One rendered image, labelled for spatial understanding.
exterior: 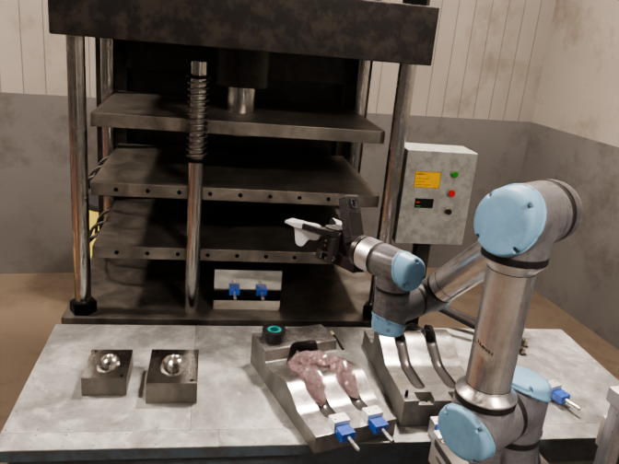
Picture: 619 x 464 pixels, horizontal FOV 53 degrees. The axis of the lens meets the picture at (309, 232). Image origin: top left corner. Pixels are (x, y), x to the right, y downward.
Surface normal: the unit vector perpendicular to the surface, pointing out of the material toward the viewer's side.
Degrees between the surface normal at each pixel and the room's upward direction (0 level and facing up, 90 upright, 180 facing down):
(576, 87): 90
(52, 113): 90
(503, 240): 83
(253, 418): 0
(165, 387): 90
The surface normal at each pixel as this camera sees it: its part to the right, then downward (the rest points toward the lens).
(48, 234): 0.25, 0.33
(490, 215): -0.74, 0.02
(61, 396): 0.09, -0.94
